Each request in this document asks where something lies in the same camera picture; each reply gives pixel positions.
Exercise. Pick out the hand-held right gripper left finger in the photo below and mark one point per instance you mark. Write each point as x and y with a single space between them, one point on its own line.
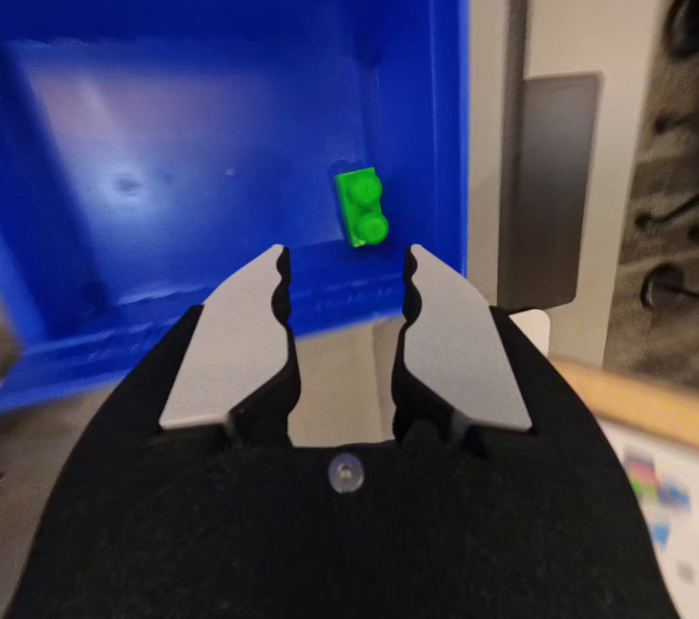
229 357

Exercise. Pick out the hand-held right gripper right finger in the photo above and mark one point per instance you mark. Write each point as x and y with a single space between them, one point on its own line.
464 357

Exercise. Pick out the green toy block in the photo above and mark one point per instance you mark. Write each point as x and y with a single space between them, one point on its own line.
360 204

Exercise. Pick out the blue plastic bin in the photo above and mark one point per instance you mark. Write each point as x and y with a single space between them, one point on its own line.
191 138

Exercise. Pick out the white wooden document stand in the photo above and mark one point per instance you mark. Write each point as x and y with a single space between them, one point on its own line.
628 400

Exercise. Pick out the printed instruction sheet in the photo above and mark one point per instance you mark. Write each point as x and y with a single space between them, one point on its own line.
655 493

